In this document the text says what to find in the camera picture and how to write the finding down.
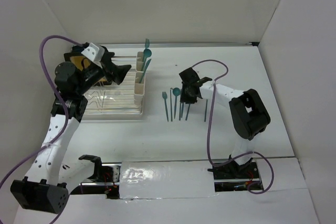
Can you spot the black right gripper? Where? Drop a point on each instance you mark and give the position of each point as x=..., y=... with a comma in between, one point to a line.
x=184, y=98

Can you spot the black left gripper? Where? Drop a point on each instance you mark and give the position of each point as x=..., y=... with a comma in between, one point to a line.
x=118, y=71

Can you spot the teal chopstick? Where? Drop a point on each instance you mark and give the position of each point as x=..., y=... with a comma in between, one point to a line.
x=171, y=106
x=206, y=108
x=187, y=112
x=180, y=111

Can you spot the teal spoon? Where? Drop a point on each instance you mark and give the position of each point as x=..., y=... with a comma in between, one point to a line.
x=146, y=54
x=176, y=92

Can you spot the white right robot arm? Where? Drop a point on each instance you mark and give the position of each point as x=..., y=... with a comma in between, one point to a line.
x=249, y=114

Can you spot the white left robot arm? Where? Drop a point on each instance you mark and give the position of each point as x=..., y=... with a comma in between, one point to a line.
x=48, y=183

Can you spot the cream utensil holder near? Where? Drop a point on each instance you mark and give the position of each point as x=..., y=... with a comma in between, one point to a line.
x=139, y=88

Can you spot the small teal fork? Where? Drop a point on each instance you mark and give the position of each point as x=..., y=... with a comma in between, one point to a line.
x=164, y=96

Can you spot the clear dish rack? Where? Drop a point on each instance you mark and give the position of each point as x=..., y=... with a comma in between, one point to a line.
x=114, y=102

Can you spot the black framed yellow plate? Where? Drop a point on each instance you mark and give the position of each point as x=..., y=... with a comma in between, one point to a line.
x=75, y=56

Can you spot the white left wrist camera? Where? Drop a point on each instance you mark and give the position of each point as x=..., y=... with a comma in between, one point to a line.
x=93, y=52

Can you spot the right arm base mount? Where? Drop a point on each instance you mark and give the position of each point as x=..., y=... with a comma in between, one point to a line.
x=233, y=177

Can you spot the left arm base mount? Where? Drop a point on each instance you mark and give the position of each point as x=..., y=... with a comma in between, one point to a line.
x=106, y=178

